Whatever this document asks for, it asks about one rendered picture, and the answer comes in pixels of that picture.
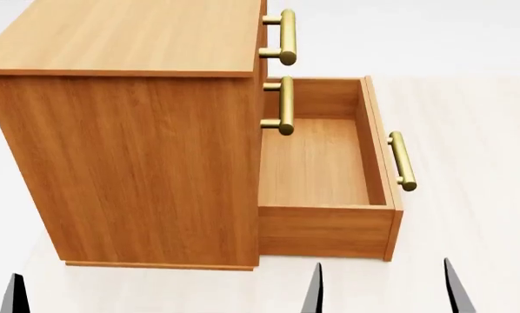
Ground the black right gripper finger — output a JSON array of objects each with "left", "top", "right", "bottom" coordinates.
[
  {"left": 299, "top": 261, "right": 324, "bottom": 313},
  {"left": 443, "top": 257, "right": 477, "bottom": 313}
]

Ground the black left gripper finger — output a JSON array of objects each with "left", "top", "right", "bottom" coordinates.
[{"left": 0, "top": 272, "right": 31, "bottom": 313}]

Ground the brass bar handle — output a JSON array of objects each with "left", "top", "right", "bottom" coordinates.
[
  {"left": 258, "top": 8, "right": 297, "bottom": 67},
  {"left": 260, "top": 76, "right": 296, "bottom": 137},
  {"left": 386, "top": 130, "right": 418, "bottom": 193}
]

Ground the closed wooden drawer front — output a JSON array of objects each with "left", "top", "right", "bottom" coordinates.
[{"left": 254, "top": 0, "right": 269, "bottom": 78}]

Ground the open wooden drawer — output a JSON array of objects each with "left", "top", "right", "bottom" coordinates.
[{"left": 257, "top": 75, "right": 404, "bottom": 263}]

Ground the wooden drawer cabinet body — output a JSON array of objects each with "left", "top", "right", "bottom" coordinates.
[{"left": 0, "top": 0, "right": 269, "bottom": 272}]

